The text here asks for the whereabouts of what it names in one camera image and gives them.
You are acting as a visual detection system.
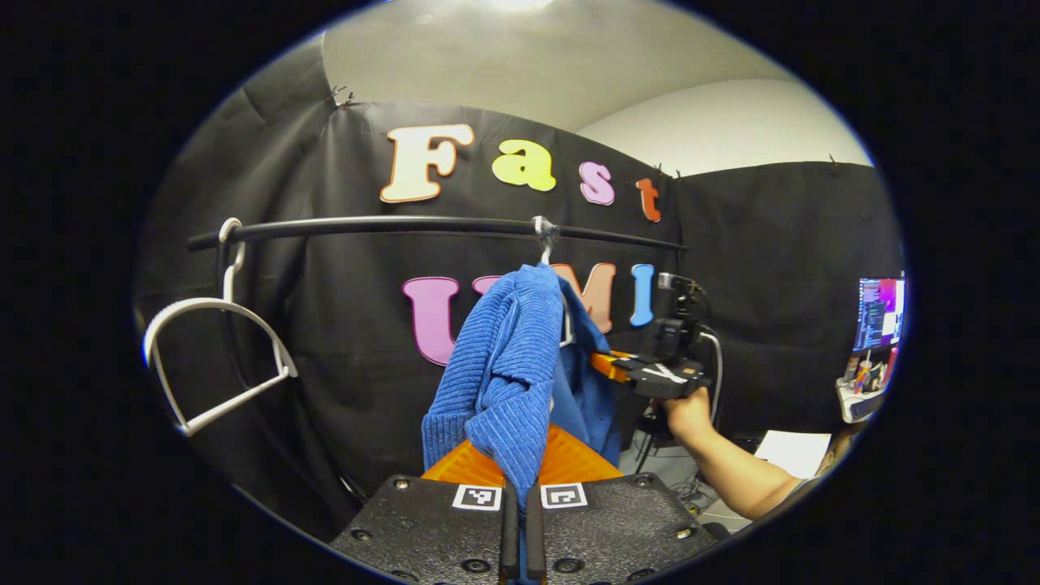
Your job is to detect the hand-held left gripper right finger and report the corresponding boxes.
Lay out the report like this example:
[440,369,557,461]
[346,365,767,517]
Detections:
[524,422,721,585]

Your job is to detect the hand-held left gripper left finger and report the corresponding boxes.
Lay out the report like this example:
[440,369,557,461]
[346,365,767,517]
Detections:
[329,439,521,585]

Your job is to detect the blue corduroy jacket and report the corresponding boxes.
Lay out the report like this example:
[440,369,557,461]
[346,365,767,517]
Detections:
[421,262,623,585]

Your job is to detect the white plastic hanger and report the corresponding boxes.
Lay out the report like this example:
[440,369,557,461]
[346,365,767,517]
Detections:
[143,217,300,438]
[532,215,576,350]

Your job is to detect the black clothes rack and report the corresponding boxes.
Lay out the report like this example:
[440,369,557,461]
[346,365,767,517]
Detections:
[187,214,690,505]

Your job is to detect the white flat panel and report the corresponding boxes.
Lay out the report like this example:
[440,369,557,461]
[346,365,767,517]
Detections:
[754,430,835,480]

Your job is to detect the cluttered white shelf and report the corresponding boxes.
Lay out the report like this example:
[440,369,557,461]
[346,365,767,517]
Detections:
[837,349,896,425]

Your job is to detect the computer monitor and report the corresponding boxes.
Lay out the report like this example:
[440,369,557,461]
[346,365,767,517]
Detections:
[853,276,907,353]

